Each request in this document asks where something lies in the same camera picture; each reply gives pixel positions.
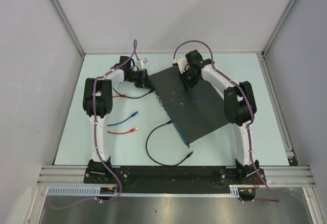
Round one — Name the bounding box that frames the red ethernet cable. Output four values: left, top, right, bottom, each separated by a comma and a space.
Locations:
107, 95, 139, 135

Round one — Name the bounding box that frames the blue ethernet cable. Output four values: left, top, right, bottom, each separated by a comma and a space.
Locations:
107, 110, 140, 127

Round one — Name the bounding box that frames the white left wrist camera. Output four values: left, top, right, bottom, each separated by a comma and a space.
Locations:
135, 58, 148, 71

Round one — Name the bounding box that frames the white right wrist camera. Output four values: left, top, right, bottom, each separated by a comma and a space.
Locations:
173, 57, 188, 74

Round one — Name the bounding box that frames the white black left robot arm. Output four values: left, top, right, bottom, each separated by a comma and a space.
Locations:
82, 56, 154, 184

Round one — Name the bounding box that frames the dark network switch box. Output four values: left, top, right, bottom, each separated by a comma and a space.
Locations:
149, 66, 233, 146

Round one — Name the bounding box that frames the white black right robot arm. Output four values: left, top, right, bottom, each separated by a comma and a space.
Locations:
173, 50, 259, 184

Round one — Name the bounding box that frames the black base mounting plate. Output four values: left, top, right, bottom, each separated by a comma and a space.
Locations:
83, 166, 265, 185

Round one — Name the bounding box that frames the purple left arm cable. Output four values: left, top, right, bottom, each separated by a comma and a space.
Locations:
48, 39, 140, 209

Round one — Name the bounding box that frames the grey slotted cable duct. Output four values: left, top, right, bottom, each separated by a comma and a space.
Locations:
47, 184, 252, 198

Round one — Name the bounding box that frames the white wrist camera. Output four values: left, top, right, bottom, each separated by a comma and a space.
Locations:
173, 57, 188, 74
135, 58, 148, 71

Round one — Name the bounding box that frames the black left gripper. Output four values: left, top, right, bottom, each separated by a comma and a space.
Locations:
126, 69, 154, 90

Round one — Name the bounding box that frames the aluminium front frame rail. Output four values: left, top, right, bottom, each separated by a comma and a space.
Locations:
37, 166, 316, 187

